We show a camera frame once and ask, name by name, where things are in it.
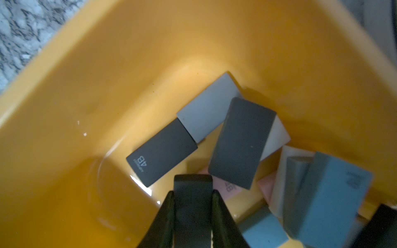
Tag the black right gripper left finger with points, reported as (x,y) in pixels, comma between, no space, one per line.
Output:
(160,233)

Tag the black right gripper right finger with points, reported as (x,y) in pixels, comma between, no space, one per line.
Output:
(226,233)

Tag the black eraser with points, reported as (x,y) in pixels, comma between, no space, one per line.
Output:
(381,230)
(193,209)
(241,142)
(180,138)

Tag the white eraser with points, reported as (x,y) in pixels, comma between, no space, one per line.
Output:
(278,137)
(277,197)

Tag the black eraser bottom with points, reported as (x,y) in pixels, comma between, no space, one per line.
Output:
(381,230)

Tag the yellow storage box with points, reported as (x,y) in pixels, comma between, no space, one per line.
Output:
(119,71)

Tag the patterned white bowl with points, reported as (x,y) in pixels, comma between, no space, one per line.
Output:
(379,19)

